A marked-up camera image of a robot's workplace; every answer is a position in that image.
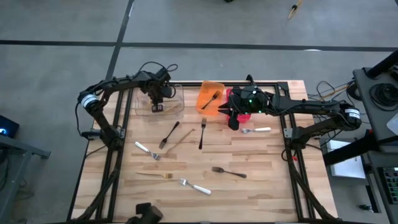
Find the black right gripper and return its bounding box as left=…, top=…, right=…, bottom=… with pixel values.
left=218, top=85, right=270, bottom=131

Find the black metal fork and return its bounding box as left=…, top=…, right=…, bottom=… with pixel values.
left=159, top=121, right=180, bottom=149
left=211, top=166, right=248, bottom=179
left=198, top=117, right=208, bottom=151
left=201, top=90, right=222, bottom=110

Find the clear plastic bin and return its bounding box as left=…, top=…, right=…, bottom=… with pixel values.
left=135, top=83, right=185, bottom=118

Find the gold metal fork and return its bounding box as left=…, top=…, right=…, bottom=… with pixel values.
left=136, top=171, right=174, bottom=180
left=163, top=103, right=183, bottom=114
left=164, top=128, right=196, bottom=156

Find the white-handled silver fork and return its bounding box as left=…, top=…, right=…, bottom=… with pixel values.
left=179, top=177, right=212, bottom=196
left=134, top=141, right=162, bottom=161
left=240, top=126, right=272, bottom=135

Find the red translucent plastic bin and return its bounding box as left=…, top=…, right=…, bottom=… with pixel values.
left=226, top=88, right=252, bottom=123

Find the orange plastic bin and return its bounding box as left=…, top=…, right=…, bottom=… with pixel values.
left=195, top=80, right=226, bottom=116

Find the black bulky object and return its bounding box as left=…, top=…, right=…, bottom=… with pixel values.
left=126, top=202, right=164, bottom=224

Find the black stand beam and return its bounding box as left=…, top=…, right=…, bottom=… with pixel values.
left=322, top=129, right=379, bottom=167

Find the white box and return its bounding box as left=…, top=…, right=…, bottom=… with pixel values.
left=325, top=139, right=367, bottom=180

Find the grey equipment cart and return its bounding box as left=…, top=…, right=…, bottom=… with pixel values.
left=353, top=67, right=398, bottom=154

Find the grey metal desk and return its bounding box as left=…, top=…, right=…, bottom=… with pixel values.
left=0, top=134, right=52, bottom=223

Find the black computer tower blue light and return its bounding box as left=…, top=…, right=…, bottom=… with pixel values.
left=0, top=114, right=20, bottom=139

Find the dark grey desk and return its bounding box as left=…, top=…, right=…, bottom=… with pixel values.
left=360, top=149, right=398, bottom=224

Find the black pole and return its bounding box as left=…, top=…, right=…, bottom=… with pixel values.
left=365, top=49, right=398, bottom=79

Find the white paper sheet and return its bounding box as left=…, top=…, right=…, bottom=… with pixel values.
left=386, top=112, right=398, bottom=136

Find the black button panel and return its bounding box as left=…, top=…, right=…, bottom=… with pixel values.
left=381, top=167, right=398, bottom=205

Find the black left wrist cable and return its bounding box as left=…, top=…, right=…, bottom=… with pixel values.
left=138, top=61, right=178, bottom=82

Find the yellow floor cable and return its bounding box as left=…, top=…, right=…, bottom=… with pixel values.
left=310, top=83, right=354, bottom=106

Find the yellow-handled tool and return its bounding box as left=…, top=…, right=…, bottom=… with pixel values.
left=287, top=0, right=304, bottom=21

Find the black floor cable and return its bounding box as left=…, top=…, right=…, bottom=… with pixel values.
left=315, top=80, right=359, bottom=125

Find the black cable coil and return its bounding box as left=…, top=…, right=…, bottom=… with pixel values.
left=369, top=83, right=398, bottom=112

